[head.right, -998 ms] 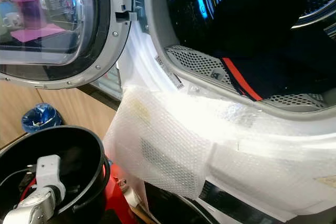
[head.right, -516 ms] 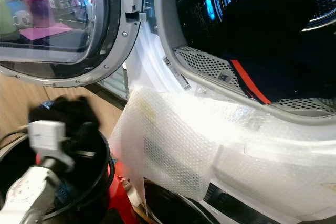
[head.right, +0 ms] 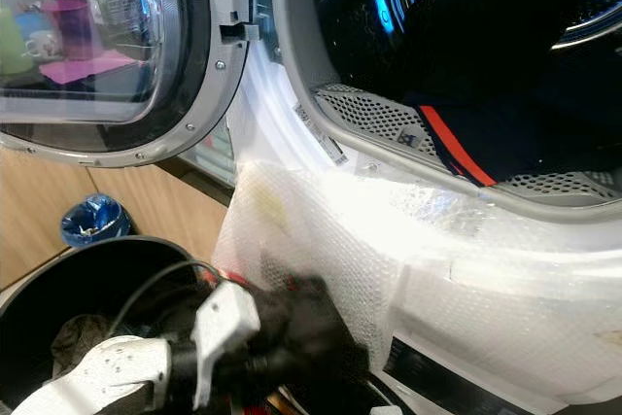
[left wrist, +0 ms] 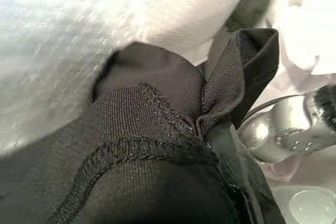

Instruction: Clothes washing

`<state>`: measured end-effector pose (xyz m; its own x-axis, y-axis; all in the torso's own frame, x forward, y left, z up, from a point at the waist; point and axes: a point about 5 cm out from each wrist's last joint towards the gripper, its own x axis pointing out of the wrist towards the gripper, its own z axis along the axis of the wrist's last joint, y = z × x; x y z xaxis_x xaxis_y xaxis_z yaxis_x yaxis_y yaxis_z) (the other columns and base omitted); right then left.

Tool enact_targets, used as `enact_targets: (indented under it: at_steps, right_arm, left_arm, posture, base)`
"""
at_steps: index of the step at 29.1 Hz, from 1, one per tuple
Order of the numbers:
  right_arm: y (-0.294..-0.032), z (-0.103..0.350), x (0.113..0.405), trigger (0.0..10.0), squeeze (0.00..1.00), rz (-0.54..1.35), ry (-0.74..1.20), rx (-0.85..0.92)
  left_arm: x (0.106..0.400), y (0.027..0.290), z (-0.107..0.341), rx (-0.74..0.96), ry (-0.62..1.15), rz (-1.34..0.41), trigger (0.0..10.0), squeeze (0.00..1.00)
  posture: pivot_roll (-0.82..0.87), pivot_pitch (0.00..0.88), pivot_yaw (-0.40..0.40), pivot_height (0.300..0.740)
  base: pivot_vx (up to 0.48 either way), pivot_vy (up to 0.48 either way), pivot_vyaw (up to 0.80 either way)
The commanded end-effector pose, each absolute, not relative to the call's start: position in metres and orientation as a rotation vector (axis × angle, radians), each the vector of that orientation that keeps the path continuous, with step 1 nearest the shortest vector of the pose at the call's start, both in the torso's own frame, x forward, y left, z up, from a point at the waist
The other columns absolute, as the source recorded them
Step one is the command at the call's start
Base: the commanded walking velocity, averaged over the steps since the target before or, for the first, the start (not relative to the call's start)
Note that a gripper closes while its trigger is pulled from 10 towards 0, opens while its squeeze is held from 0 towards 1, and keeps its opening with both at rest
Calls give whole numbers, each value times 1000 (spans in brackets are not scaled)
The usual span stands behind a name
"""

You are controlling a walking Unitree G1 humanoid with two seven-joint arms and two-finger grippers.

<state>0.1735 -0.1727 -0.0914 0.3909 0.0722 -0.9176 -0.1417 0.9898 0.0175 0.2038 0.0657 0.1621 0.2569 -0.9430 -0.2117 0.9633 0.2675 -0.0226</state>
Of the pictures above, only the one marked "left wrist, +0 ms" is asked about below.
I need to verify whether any black t-shirt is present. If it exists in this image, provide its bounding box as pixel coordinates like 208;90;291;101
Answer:
0;28;284;224

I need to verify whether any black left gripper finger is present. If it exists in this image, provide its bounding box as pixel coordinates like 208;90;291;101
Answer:
209;123;286;224

